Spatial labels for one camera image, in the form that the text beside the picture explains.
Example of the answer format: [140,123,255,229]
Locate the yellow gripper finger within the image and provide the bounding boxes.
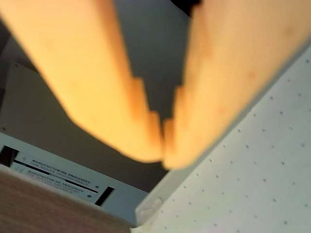
[162,0,311,170]
[0,0,163,163]

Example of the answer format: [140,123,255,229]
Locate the white labelled equipment box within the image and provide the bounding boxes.
[0,60,150,228]

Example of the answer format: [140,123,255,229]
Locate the white dotted work board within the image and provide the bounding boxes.
[135,46,311,233]

